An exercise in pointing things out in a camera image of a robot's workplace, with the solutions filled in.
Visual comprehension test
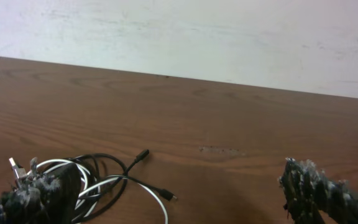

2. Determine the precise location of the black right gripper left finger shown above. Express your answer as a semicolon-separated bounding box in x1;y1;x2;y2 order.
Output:
0;163;81;224

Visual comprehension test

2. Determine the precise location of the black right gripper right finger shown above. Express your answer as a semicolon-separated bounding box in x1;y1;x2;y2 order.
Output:
278;157;358;224

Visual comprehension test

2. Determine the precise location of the white USB cable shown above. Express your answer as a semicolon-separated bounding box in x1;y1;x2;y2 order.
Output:
8;157;169;224

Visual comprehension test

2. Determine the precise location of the black USB cable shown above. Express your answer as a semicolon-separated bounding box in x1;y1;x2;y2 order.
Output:
63;149;150;223

